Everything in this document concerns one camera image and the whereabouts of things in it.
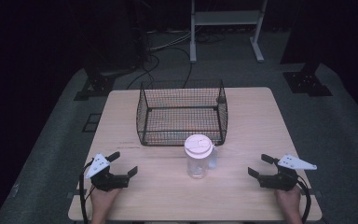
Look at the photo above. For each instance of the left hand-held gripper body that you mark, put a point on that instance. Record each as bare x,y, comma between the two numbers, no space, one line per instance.
105,180

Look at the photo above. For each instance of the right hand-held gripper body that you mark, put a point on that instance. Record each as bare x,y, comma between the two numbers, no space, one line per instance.
281,182

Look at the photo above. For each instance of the person's left hand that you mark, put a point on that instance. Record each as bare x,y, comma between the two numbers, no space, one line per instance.
101,200

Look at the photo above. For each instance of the person's right hand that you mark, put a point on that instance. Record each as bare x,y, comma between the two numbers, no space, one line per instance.
290,200

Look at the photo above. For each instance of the clear plastic jug white lid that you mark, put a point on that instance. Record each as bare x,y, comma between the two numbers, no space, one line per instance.
197,165

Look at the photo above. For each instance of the black stand base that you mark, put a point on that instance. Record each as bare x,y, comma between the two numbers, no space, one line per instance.
94,85
307,82

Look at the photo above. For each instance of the black floor frame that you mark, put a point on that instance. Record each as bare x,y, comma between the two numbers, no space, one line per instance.
92,123

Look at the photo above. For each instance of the white metal stand frame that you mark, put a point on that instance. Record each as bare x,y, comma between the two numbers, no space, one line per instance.
227,18

